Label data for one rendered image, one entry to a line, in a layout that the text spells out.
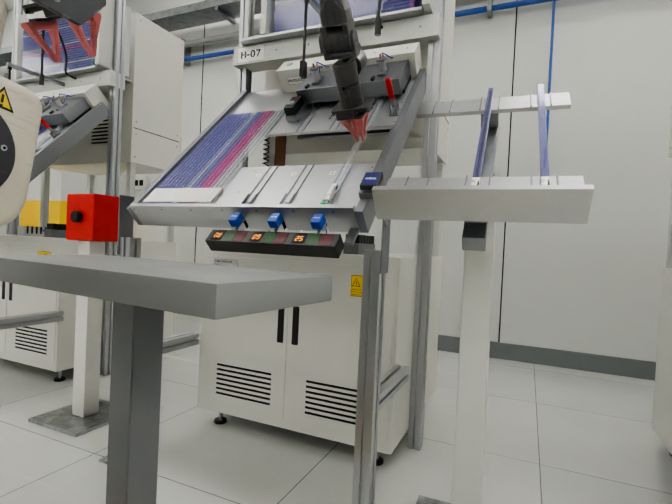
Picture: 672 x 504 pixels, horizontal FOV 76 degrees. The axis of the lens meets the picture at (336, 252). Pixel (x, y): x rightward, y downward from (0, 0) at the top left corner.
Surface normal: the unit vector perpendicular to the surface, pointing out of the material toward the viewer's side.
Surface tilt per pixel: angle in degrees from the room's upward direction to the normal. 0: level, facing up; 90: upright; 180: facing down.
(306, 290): 90
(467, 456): 90
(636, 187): 90
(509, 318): 90
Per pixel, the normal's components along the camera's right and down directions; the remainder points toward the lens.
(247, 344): -0.40, 0.00
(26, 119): 0.93, 0.05
